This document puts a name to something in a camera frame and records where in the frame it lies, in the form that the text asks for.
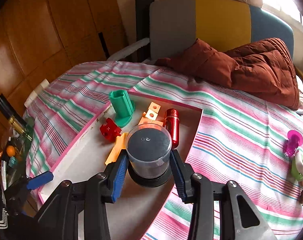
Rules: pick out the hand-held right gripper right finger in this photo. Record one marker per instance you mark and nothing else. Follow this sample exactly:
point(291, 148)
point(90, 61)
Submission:
point(179, 177)

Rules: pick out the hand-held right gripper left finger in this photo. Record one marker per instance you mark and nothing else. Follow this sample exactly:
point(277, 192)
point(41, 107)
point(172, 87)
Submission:
point(119, 180)

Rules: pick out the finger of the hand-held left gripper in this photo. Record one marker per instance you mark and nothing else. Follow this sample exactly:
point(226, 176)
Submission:
point(40, 180)

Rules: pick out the yellow toy sled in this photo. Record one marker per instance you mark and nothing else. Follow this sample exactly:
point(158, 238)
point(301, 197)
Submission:
point(115, 152)

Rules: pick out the pink tray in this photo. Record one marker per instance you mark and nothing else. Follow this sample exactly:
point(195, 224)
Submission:
point(91, 170)

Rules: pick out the clear container with black base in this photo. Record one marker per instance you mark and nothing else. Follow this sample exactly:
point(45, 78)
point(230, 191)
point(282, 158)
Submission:
point(149, 145)

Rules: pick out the red metal cylinder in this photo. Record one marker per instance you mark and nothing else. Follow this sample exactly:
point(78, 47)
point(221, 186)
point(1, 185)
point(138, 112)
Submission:
point(172, 127)

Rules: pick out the red toy block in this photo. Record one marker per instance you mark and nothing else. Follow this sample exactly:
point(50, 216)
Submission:
point(109, 130)

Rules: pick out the orange building block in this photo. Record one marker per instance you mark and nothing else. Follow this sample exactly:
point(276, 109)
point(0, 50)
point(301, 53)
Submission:
point(151, 113)

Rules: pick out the green flanged tube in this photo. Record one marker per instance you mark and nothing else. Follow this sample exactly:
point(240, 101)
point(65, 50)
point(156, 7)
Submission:
point(121, 105)

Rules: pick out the magenta plastic cup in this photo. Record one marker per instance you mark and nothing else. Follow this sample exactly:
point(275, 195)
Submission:
point(292, 142)

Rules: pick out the green and white case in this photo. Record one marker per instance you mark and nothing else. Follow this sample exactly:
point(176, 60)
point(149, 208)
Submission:
point(300, 167)

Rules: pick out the glass side table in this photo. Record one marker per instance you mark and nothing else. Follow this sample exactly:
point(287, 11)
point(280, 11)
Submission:
point(21, 155)

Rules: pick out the orange ball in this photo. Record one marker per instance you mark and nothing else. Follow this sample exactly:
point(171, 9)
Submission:
point(10, 150)

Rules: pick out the black and gold tube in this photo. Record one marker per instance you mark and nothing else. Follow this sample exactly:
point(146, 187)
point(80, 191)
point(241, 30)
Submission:
point(12, 117)

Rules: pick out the white block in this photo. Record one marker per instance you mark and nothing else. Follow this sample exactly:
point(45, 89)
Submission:
point(37, 91)

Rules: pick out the brown quilt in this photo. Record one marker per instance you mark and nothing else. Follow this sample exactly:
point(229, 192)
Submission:
point(254, 70)

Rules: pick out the wooden wardrobe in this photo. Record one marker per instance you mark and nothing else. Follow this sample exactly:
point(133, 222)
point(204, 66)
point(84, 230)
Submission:
point(41, 30)

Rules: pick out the grey yellow blue headboard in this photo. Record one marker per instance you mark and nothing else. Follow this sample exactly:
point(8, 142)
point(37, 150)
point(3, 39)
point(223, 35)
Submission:
point(221, 20)

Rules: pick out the window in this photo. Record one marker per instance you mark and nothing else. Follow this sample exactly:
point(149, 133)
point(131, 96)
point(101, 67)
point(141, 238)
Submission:
point(284, 2)

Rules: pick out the white bed rail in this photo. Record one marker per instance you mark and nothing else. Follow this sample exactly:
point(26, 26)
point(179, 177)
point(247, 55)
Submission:
point(129, 50)

